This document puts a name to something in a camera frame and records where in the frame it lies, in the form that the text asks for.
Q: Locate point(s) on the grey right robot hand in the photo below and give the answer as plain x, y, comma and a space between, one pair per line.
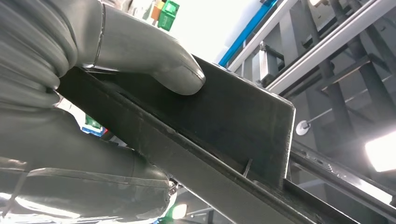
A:
139, 46

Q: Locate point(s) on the orange plastic box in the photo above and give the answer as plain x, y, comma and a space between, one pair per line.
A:
156, 12

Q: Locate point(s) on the green plastic box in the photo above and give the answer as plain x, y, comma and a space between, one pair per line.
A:
168, 15
92, 122

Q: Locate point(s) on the blue metal beam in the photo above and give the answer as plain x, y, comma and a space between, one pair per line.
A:
247, 31

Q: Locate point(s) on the ceiling light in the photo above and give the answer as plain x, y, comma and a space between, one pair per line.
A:
179, 211
382, 153

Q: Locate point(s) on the white round disc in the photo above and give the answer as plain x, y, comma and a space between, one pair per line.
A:
302, 127

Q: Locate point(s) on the aluminium profile frame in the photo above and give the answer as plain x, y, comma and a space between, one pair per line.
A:
325, 48

